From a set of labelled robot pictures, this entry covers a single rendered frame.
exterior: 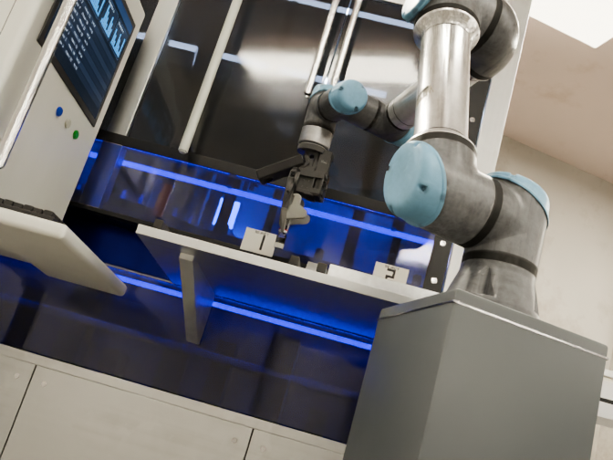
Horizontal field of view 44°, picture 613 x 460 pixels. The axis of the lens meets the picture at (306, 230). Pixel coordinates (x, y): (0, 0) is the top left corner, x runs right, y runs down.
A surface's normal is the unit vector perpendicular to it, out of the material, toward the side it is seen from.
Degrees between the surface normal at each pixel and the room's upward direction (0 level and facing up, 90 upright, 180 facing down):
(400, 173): 97
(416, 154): 97
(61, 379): 90
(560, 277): 90
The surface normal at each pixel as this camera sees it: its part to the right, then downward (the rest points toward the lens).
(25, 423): -0.01, -0.32
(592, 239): 0.32, -0.21
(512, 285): 0.23, -0.53
